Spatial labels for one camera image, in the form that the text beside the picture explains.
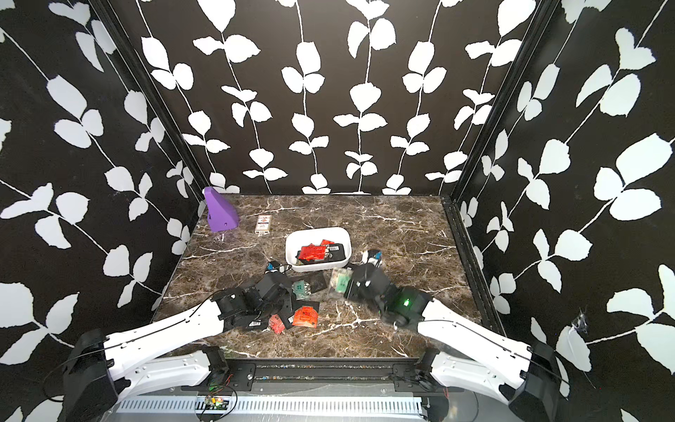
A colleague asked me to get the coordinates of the green label floral tea bag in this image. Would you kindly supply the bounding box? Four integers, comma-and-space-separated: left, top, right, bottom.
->
292, 280, 312, 300

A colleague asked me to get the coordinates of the red label dark tea bag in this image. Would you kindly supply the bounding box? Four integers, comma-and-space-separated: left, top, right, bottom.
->
292, 301, 320, 328

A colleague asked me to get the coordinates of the orange red tea bag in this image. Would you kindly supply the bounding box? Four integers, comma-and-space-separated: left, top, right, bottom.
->
296, 244, 328, 265

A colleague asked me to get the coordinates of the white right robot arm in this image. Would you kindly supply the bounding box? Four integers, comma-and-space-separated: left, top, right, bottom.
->
345, 263, 564, 421

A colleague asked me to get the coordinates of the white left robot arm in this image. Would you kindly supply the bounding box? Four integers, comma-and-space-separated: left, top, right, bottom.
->
58, 272, 295, 421

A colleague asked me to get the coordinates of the white plastic storage box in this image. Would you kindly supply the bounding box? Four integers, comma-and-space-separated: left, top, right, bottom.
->
285, 227, 353, 273

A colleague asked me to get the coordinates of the small white card box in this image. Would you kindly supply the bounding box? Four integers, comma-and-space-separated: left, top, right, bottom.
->
254, 215, 272, 236

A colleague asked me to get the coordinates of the purple wedge block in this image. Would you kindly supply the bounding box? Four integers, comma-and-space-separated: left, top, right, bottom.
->
204, 186, 239, 233

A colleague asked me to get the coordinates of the white perforated strip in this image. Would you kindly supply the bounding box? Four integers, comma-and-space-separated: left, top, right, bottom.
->
116, 396, 427, 418

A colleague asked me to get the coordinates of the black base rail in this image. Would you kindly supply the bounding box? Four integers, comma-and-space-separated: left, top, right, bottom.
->
224, 358, 443, 394

